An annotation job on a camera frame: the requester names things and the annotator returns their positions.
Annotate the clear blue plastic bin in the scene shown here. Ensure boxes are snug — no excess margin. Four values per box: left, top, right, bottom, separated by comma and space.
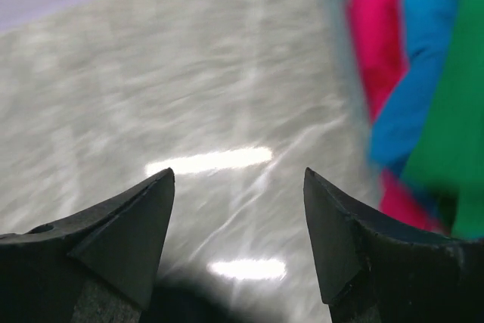
323, 0, 370, 164

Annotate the green t shirt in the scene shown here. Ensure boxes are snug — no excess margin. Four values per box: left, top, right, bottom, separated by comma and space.
404, 0, 483, 239

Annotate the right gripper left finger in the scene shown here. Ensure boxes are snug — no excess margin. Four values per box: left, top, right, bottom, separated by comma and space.
1, 169, 175, 322

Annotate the pink t shirt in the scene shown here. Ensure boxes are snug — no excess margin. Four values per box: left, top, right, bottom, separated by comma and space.
348, 0, 439, 231

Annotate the blue t shirt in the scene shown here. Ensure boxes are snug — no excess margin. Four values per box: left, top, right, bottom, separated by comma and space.
369, 0, 458, 176

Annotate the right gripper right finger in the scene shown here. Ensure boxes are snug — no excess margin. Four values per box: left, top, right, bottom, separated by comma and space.
303, 169, 483, 323

